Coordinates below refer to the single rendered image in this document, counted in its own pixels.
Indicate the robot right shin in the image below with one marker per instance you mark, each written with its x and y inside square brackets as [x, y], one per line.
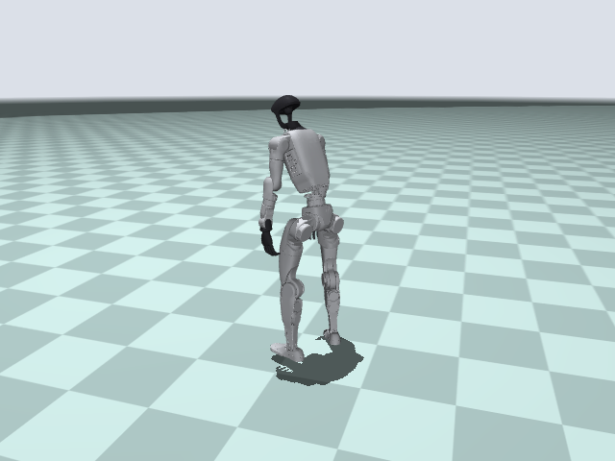
[332, 301]

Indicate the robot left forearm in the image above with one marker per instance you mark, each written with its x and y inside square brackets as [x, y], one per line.
[268, 204]

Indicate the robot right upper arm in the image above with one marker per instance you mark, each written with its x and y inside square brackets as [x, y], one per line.
[322, 140]

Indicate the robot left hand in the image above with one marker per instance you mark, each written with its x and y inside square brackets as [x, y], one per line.
[266, 239]

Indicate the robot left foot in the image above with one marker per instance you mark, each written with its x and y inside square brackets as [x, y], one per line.
[296, 355]

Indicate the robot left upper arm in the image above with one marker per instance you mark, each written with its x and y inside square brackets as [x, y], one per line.
[278, 146]

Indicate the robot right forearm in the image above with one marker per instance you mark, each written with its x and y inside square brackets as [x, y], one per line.
[323, 190]

